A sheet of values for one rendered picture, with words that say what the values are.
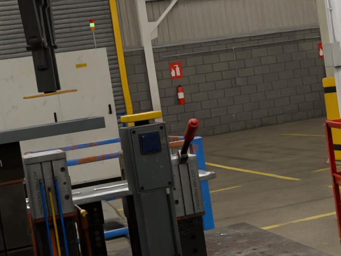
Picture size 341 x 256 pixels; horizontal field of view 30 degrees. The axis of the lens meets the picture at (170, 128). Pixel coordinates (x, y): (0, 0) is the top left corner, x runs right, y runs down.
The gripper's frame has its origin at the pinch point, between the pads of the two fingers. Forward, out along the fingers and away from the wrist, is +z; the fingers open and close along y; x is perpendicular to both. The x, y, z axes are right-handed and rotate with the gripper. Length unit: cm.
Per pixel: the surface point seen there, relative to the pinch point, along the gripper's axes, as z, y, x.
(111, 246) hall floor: 125, 415, 89
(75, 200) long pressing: 25.6, 24.4, 5.4
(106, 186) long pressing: 25.4, 39.0, 1.7
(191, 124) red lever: 12.9, 11.1, -21.4
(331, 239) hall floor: 126, 352, -83
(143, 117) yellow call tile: 10.1, 3.1, -14.2
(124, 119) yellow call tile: 10.1, 4.6, -10.8
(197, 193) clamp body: 27.3, 22.4, -19.8
